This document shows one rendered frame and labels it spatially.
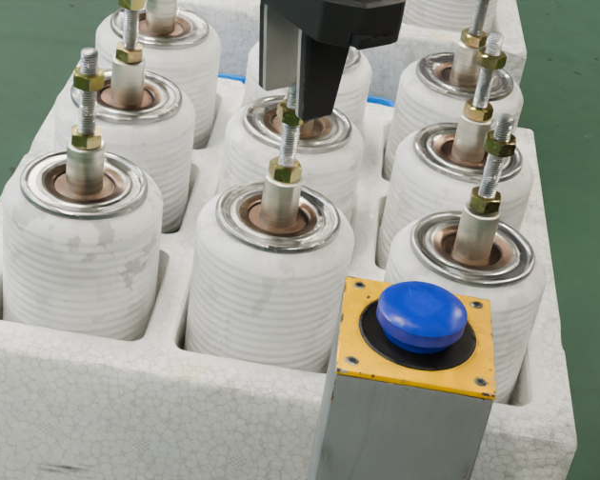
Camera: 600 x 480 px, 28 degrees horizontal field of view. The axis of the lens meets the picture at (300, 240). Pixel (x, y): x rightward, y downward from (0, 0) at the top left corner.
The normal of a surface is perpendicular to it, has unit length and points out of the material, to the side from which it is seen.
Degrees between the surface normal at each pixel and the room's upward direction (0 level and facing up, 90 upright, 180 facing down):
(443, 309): 0
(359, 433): 90
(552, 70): 0
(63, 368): 90
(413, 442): 90
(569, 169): 0
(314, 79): 90
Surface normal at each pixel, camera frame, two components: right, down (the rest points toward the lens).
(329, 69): 0.57, 0.52
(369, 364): 0.14, -0.82
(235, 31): -0.07, 0.55
